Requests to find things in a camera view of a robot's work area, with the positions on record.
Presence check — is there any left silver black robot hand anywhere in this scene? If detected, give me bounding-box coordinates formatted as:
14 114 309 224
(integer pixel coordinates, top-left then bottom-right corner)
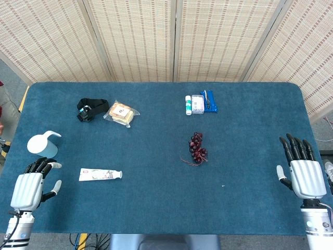
10 157 63 211

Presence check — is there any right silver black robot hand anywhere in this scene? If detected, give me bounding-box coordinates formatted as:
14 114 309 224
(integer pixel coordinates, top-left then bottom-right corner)
276 133 328 201

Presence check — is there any white printed toothpaste tube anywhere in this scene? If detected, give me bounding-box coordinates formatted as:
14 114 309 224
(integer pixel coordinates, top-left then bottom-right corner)
79 168 117 182

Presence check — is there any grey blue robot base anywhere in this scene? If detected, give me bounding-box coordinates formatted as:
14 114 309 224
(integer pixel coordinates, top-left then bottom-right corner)
111 234 221 250

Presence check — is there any white sneaker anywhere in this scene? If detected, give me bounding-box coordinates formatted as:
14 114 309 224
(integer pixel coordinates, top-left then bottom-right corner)
324 161 333 184

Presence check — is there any dark red grape bunch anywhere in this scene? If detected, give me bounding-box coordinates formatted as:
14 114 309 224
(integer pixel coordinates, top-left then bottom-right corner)
181 132 209 167

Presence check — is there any bread in clear bag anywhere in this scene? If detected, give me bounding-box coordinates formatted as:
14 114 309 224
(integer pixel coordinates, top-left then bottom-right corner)
103 100 140 129

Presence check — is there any blue flat package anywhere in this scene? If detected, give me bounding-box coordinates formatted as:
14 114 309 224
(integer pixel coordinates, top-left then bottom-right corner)
199 90 219 114

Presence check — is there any teal table cover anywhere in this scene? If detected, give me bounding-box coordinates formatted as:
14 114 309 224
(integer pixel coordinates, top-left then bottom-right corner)
0 82 333 236

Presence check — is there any clear box purple label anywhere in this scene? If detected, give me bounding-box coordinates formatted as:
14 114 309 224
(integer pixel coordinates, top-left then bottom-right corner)
191 94 206 115

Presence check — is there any white green glue stick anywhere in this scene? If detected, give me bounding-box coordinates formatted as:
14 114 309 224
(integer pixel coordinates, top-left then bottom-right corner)
185 95 193 116

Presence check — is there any bamboo folding screen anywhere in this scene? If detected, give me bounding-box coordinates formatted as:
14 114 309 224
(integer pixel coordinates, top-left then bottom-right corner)
0 0 333 123

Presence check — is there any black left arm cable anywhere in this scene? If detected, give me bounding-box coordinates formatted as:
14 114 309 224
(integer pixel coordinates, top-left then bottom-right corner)
0 210 23 248

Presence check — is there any white blue handled mug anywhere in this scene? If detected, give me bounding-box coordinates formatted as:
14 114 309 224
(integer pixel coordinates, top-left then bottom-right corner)
27 130 62 159

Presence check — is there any white floor cable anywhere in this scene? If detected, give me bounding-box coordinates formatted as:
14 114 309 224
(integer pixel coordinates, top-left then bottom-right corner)
316 116 333 143

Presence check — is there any blue floor cable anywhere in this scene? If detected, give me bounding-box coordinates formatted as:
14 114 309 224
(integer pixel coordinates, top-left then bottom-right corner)
69 233 82 250

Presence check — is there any black floor cable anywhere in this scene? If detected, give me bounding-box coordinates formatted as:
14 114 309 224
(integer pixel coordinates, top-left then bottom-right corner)
89 233 111 250

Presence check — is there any black strap device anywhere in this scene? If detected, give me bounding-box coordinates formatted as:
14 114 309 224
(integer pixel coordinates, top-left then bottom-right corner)
76 98 109 122

